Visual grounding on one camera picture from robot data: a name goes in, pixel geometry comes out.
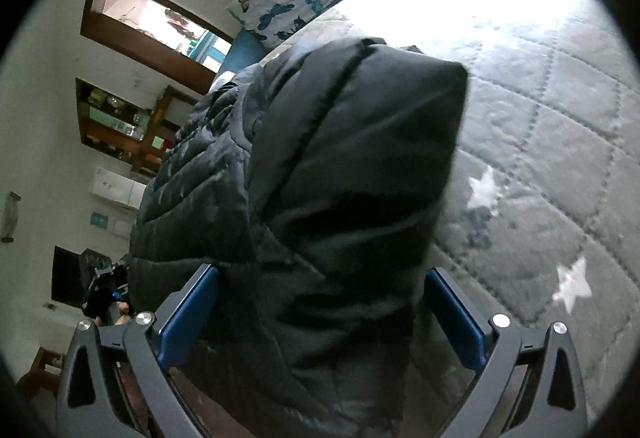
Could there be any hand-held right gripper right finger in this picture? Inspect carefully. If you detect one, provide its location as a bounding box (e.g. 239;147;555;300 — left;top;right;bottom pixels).
424;267;588;438

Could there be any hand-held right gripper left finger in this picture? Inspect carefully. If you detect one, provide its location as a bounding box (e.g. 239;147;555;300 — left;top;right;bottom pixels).
55;263;221;438

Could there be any black puffer jacket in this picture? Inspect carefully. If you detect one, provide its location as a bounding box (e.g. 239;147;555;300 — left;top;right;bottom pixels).
129;36;471;424

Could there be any black screen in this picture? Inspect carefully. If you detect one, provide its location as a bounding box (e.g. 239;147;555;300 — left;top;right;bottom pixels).
51;245;88;306

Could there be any wooden stool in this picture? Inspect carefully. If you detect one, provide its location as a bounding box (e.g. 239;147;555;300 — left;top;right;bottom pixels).
15;347;66;399

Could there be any white cabinet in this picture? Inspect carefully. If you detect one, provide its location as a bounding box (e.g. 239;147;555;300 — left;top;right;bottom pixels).
89;167;148;211

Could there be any grey star quilted mat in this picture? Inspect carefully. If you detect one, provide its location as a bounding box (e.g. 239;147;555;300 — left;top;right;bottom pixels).
270;0;640;419

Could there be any wall hanging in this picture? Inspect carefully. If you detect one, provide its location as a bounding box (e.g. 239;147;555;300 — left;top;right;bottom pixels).
0;190;22;243

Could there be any wooden wall shelf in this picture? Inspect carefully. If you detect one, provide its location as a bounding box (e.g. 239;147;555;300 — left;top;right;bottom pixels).
76;78;201;183

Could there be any brown wooden door frame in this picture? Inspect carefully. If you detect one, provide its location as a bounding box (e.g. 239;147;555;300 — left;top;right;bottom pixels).
80;0;235;96

